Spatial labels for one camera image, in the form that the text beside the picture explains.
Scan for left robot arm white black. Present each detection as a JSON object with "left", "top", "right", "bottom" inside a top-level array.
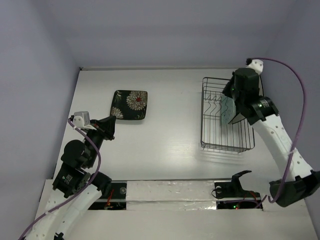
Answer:
[{"left": 20, "top": 111, "right": 116, "bottom": 240}]

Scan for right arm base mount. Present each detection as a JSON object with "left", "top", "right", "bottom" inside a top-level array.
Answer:
[{"left": 211, "top": 170, "right": 263, "bottom": 210}]

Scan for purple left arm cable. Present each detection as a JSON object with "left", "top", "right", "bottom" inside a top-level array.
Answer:
[{"left": 17, "top": 118, "right": 102, "bottom": 240}]

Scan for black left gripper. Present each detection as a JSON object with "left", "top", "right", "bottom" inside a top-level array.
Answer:
[{"left": 85, "top": 114, "right": 117, "bottom": 166}]

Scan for grey wire dish rack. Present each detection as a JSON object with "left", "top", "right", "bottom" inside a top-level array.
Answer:
[{"left": 200, "top": 77, "right": 256, "bottom": 153}]

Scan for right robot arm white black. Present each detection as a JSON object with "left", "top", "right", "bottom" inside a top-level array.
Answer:
[{"left": 222, "top": 68, "right": 320, "bottom": 208}]

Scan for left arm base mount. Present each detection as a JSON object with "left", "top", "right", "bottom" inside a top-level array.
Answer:
[{"left": 88, "top": 181, "right": 127, "bottom": 211}]

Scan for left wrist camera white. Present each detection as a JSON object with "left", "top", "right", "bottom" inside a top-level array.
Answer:
[{"left": 71, "top": 111, "right": 95, "bottom": 130}]

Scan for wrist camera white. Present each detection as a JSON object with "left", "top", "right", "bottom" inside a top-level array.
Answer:
[
  {"left": 245, "top": 58, "right": 264, "bottom": 75},
  {"left": 71, "top": 111, "right": 95, "bottom": 130}
]

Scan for white round plate black rim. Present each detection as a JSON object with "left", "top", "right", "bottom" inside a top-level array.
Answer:
[{"left": 230, "top": 75, "right": 265, "bottom": 125}]

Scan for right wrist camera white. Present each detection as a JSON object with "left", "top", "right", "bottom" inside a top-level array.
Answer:
[{"left": 245, "top": 58, "right": 264, "bottom": 75}]

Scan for light blue patterned plate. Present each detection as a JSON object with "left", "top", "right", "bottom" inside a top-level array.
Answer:
[{"left": 220, "top": 96, "right": 236, "bottom": 125}]

